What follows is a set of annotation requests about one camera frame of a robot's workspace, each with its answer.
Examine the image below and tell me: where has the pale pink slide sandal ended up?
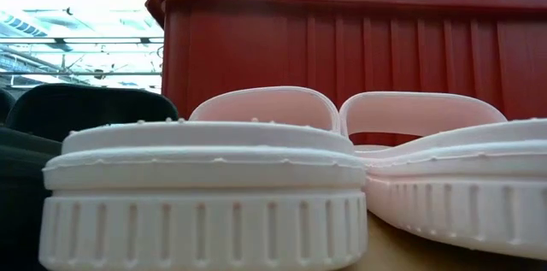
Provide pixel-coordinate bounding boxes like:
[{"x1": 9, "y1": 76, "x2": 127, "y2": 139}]
[
  {"x1": 38, "y1": 85, "x2": 370, "y2": 271},
  {"x1": 338, "y1": 91, "x2": 547, "y2": 262}
]

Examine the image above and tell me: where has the black rubber slide sandal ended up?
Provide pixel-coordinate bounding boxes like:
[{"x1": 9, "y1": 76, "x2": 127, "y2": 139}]
[{"x1": 0, "y1": 82, "x2": 180, "y2": 271}]

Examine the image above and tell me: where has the red ribbed plastic bin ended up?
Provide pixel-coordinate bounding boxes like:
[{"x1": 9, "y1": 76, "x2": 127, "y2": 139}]
[{"x1": 144, "y1": 0, "x2": 547, "y2": 148}]

